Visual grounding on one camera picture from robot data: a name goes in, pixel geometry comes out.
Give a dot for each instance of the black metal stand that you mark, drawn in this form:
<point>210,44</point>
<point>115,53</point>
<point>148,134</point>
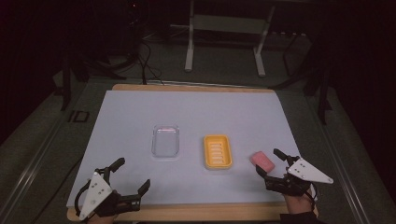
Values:
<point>67,81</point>
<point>322,93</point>

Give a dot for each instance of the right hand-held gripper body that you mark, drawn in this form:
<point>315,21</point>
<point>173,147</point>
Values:
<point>303,171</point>

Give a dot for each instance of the pink soap bar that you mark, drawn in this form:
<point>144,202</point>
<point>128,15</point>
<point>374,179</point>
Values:
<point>263,161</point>

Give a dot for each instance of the yellow soap dish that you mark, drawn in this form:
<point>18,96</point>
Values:
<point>218,151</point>

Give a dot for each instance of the white metal stand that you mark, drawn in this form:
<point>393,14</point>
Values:
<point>229,23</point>

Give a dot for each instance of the person's left hand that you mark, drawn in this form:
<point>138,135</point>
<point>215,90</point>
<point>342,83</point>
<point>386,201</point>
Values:
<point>102,220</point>

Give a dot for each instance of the wooden table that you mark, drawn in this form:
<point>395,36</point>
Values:
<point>193,88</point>

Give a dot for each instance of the person's right hand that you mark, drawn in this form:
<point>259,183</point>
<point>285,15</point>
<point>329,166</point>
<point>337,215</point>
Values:
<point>300,204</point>

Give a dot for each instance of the clear plastic tray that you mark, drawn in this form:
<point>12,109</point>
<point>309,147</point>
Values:
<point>165,141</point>

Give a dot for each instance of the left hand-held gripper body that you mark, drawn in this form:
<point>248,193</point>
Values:
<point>99,190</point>

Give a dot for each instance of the white table mat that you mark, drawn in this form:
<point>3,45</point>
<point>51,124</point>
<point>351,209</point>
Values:
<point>186,112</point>

